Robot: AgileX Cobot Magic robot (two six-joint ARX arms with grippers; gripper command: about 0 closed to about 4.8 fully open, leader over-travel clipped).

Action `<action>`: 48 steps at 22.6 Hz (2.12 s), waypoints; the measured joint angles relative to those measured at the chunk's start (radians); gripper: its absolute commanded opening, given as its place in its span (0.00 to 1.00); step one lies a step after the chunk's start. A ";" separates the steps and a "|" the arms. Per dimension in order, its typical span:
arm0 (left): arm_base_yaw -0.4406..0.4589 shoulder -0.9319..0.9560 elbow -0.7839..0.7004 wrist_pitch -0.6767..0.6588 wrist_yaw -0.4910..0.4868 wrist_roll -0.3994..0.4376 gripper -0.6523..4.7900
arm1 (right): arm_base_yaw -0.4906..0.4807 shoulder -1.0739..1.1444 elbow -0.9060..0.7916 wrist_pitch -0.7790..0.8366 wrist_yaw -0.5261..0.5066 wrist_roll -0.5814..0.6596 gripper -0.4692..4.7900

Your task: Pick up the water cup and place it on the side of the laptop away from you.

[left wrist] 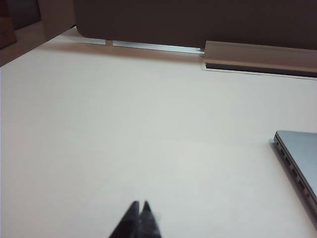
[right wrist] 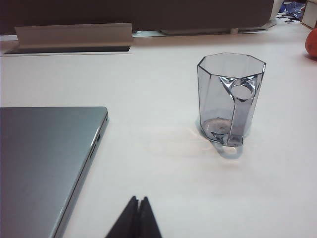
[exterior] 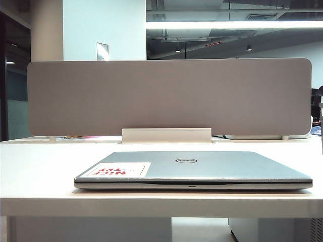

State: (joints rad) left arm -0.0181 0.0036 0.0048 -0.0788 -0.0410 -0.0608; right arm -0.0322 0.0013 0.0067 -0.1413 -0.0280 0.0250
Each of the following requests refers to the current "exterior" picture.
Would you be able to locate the silver Dell laptop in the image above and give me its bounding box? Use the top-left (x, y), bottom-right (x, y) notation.
top-left (74, 151), bottom-right (313, 190)

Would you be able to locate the grey fabric desk divider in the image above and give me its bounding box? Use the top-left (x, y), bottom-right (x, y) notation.
top-left (27, 58), bottom-right (313, 137)

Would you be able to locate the white red Nice Try sticker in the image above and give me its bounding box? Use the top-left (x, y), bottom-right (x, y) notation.
top-left (85, 162), bottom-right (151, 177)

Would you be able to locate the white flat device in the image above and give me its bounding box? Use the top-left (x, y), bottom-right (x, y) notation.
top-left (232, 134), bottom-right (310, 140)

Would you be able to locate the long ceiling light strip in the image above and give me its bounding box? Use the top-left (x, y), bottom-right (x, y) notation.
top-left (145, 20), bottom-right (323, 30)

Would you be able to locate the dark office chair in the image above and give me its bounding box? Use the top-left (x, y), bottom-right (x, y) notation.
top-left (311, 85), bottom-right (323, 119)

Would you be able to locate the white table leg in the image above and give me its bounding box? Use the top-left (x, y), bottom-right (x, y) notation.
top-left (0, 216), bottom-right (8, 242)

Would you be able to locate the white divider centre bracket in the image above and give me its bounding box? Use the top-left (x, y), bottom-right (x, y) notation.
top-left (121, 128), bottom-right (212, 144)

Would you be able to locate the framed wall notice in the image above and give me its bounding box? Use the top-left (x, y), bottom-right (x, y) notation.
top-left (96, 42), bottom-right (110, 61)

